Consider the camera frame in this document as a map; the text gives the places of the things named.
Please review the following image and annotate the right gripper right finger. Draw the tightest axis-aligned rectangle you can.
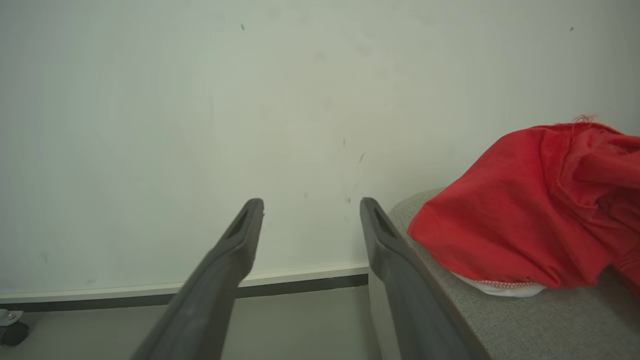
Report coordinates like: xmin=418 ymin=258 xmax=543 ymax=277
xmin=359 ymin=197 xmax=492 ymax=360

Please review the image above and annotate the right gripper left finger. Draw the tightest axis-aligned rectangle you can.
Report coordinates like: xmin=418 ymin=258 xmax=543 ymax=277
xmin=131 ymin=198 xmax=265 ymax=360

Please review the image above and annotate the red and white garment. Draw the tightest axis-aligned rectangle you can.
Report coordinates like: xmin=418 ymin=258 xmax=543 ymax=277
xmin=407 ymin=116 xmax=640 ymax=299

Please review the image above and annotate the grey fabric sofa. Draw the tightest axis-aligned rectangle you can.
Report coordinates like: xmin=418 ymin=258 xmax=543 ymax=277
xmin=368 ymin=187 xmax=640 ymax=360

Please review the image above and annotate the white and black baseboard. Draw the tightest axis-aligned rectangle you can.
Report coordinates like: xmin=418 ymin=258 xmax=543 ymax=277
xmin=0 ymin=263 xmax=371 ymax=314

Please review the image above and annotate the black caster wheel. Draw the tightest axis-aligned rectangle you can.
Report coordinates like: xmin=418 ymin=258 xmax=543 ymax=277
xmin=0 ymin=321 xmax=30 ymax=347

